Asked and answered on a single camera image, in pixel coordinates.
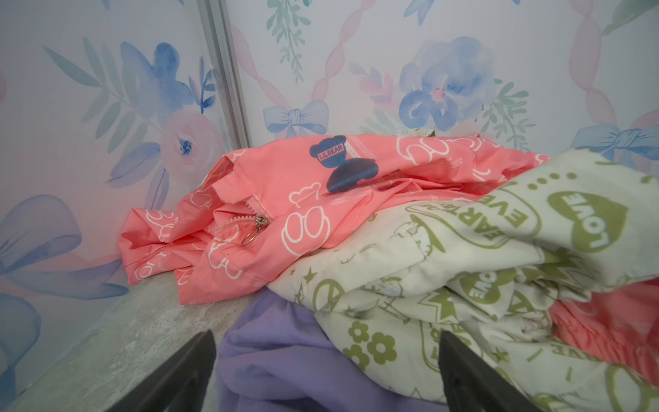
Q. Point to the pink printed jacket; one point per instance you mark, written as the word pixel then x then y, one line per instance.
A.
pixel 261 210

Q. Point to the metal corner post left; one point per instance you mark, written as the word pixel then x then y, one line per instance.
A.
pixel 217 31

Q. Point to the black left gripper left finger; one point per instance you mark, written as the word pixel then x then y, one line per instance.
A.
pixel 178 384

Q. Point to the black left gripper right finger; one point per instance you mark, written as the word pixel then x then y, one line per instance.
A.
pixel 471 385

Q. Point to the cream green printed cloth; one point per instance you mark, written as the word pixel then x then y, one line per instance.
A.
pixel 488 272

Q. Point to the purple cloth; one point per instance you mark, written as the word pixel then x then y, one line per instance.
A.
pixel 276 358

